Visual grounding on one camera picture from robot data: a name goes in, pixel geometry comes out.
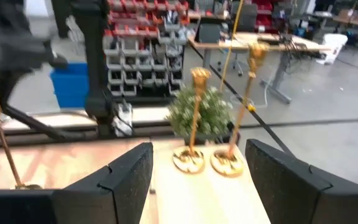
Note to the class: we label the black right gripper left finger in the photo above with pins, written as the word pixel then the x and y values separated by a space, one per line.
pixel 120 193

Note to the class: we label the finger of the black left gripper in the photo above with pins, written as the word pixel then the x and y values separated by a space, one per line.
pixel 6 84

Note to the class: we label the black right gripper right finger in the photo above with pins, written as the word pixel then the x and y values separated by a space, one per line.
pixel 291 193

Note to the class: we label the tall brass candlestick holder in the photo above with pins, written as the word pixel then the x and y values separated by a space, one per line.
pixel 227 165

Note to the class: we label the medium brass candlestick holder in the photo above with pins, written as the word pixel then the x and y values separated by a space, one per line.
pixel 188 161

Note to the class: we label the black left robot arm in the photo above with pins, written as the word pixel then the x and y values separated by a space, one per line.
pixel 92 62

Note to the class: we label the thin black rod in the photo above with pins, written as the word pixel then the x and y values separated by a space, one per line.
pixel 272 132

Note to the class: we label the blue storage bin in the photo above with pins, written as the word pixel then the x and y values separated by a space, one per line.
pixel 70 87

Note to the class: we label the green artificial plant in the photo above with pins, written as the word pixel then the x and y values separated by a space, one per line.
pixel 216 115

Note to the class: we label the parts bin rack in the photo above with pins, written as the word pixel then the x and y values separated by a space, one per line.
pixel 141 62

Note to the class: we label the white waste bin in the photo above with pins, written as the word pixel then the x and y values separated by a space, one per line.
pixel 332 46

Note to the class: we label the wooden office desk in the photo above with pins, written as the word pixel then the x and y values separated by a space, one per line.
pixel 211 46

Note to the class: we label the wooden shelf black metal frame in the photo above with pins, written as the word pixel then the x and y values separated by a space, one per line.
pixel 197 199

